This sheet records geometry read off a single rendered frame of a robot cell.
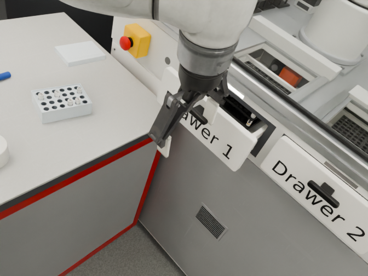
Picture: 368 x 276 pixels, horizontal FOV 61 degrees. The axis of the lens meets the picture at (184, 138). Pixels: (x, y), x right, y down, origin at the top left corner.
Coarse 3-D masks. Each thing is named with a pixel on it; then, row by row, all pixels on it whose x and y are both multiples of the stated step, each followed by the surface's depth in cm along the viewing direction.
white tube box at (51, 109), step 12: (72, 84) 82; (36, 96) 76; (48, 96) 78; (60, 96) 78; (72, 96) 80; (84, 96) 81; (36, 108) 77; (48, 108) 75; (60, 108) 75; (72, 108) 77; (84, 108) 79; (48, 120) 76
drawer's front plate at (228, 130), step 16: (176, 80) 76; (160, 96) 82; (224, 112) 71; (192, 128) 78; (208, 128) 74; (224, 128) 71; (240, 128) 68; (208, 144) 76; (224, 144) 73; (240, 144) 69; (224, 160) 75; (240, 160) 71
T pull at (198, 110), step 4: (184, 104) 72; (192, 108) 71; (196, 108) 71; (200, 108) 72; (192, 112) 71; (196, 112) 70; (200, 112) 71; (196, 116) 70; (200, 116) 70; (200, 120) 70; (204, 120) 69; (204, 124) 70
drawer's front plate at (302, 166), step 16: (288, 144) 70; (272, 160) 74; (288, 160) 71; (304, 160) 68; (272, 176) 76; (288, 176) 73; (304, 176) 70; (320, 176) 67; (336, 176) 66; (304, 192) 71; (336, 192) 66; (352, 192) 64; (336, 208) 67; (352, 208) 65; (336, 224) 69; (352, 224) 66; (352, 240) 68
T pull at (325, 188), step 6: (312, 180) 66; (312, 186) 65; (318, 186) 65; (324, 186) 66; (318, 192) 65; (324, 192) 64; (330, 192) 65; (324, 198) 64; (330, 198) 64; (330, 204) 64; (336, 204) 63
